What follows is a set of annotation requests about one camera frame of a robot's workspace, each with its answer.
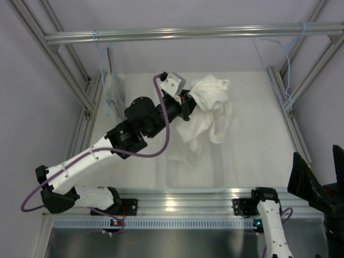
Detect white tank top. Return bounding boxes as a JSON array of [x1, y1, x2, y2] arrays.
[[167, 75, 234, 165]]

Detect blue wire hanger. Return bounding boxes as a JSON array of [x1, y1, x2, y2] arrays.
[[252, 21, 307, 112]]

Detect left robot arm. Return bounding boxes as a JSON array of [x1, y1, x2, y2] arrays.
[[35, 90, 200, 215]]

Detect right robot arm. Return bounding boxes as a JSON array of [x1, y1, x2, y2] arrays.
[[250, 145, 343, 257]]

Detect blue hanger with grey shirt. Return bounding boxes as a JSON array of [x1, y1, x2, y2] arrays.
[[92, 29, 112, 117]]

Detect grey shirt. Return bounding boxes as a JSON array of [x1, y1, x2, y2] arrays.
[[105, 47, 126, 121]]

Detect white plastic basket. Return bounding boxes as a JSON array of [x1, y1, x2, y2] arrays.
[[156, 139, 228, 193]]

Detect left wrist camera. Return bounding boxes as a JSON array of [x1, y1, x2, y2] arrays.
[[159, 72, 186, 97]]

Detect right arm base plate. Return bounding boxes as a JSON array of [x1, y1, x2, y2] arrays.
[[232, 198, 259, 218]]

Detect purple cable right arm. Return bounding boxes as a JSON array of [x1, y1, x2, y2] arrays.
[[262, 207, 293, 258]]

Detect aluminium frame left posts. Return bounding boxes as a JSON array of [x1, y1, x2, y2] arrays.
[[5, 0, 108, 189]]

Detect aluminium front rail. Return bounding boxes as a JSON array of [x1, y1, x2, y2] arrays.
[[43, 185, 251, 217]]

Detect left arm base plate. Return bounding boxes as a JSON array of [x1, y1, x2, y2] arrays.
[[101, 198, 138, 216]]

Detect aluminium frame top rail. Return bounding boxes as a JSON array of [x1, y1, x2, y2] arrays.
[[44, 21, 343, 45]]

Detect white cable duct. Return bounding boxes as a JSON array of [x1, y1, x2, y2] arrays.
[[53, 218, 262, 230]]

